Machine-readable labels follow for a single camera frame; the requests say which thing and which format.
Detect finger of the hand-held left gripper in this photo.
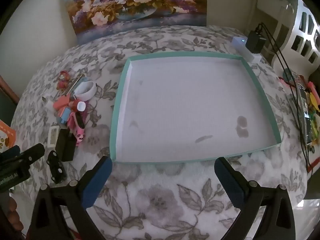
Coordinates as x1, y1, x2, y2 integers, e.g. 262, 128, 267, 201
0, 145, 21, 160
17, 143, 46, 167

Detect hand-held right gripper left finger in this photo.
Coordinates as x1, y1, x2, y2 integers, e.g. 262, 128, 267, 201
26, 156, 113, 240

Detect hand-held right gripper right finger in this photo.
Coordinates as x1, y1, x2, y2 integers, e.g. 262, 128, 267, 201
214, 157, 297, 240

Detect black plastic plate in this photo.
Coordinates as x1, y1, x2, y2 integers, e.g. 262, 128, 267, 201
47, 150, 67, 184

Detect white rectangular frame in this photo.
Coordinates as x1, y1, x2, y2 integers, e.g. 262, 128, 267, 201
47, 126, 60, 148

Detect black charger block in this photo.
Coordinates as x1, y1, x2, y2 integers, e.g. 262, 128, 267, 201
55, 127, 77, 162

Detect pink blue toy knife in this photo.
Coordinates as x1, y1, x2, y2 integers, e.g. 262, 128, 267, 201
57, 106, 73, 125

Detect pink wristband black face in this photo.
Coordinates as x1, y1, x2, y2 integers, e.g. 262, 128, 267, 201
67, 111, 87, 130

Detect pink heart block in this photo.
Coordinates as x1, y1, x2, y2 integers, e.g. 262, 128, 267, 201
52, 96, 75, 110

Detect white roll of tape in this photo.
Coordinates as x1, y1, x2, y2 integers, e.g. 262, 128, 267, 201
74, 80, 97, 102

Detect brown pink dog figure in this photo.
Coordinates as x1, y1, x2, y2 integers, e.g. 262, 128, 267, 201
55, 70, 72, 90

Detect teal-edged white tray box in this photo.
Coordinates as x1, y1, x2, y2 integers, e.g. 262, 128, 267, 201
109, 51, 281, 164

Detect person's left hand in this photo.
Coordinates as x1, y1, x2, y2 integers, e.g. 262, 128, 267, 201
0, 196, 24, 233

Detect dark wooden furniture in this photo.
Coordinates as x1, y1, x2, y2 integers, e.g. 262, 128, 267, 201
0, 75, 20, 128

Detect grey floral blanket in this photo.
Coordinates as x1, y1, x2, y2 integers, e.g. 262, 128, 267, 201
10, 25, 313, 240

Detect colourful toy clutter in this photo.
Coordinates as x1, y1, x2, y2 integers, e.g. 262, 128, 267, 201
279, 75, 320, 145

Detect teal round toy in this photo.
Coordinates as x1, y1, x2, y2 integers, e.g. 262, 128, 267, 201
282, 69, 297, 83

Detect white power strip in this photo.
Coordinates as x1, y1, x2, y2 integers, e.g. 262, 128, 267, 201
232, 36, 261, 64

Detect black power adapter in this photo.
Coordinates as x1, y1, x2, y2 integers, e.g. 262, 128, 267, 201
245, 30, 267, 54

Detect white lattice cabinet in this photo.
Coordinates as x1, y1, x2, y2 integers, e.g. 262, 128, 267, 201
290, 0, 320, 65

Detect floral painting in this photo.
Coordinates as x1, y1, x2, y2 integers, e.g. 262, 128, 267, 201
60, 0, 208, 43

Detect red strap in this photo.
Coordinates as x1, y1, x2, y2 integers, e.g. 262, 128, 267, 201
306, 155, 320, 174

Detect black cable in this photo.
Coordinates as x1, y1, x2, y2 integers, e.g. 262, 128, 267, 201
256, 23, 307, 160
260, 22, 309, 167

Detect white wooden frame furniture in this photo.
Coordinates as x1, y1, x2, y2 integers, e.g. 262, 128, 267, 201
255, 0, 298, 63

